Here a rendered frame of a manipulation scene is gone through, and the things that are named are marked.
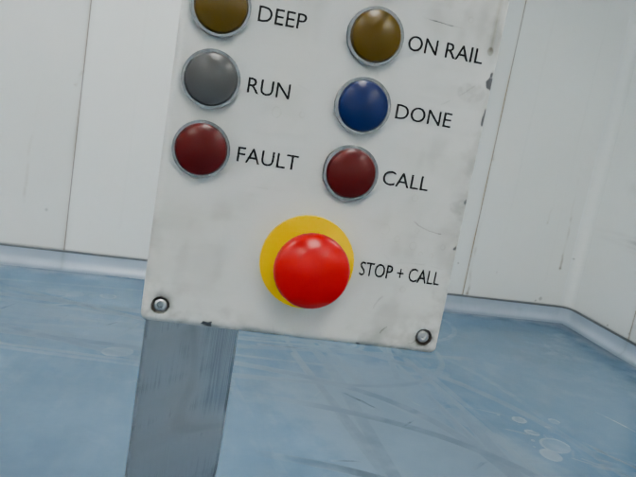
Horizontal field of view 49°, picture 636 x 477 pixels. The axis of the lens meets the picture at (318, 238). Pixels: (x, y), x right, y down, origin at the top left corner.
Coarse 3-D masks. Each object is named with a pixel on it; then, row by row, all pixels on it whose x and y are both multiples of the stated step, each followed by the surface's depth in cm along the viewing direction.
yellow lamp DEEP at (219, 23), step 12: (204, 0) 34; (216, 0) 35; (228, 0) 35; (240, 0) 35; (204, 12) 35; (216, 12) 35; (228, 12) 35; (240, 12) 35; (204, 24) 35; (216, 24) 35; (228, 24) 35; (240, 24) 35
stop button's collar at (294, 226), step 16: (288, 224) 38; (304, 224) 38; (320, 224) 38; (272, 240) 38; (288, 240) 38; (336, 240) 38; (272, 256) 38; (352, 256) 39; (272, 272) 38; (384, 272) 39; (400, 272) 40; (272, 288) 38; (288, 304) 39
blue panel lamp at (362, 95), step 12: (360, 84) 37; (372, 84) 37; (348, 96) 37; (360, 96) 37; (372, 96) 37; (384, 96) 37; (348, 108) 37; (360, 108) 37; (372, 108) 37; (384, 108) 37; (348, 120) 37; (360, 120) 37; (372, 120) 37
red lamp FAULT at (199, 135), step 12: (180, 132) 36; (192, 132) 36; (204, 132) 36; (216, 132) 36; (180, 144) 36; (192, 144) 36; (204, 144) 36; (216, 144) 36; (180, 156) 36; (192, 156) 36; (204, 156) 36; (216, 156) 36; (192, 168) 36; (204, 168) 36; (216, 168) 36
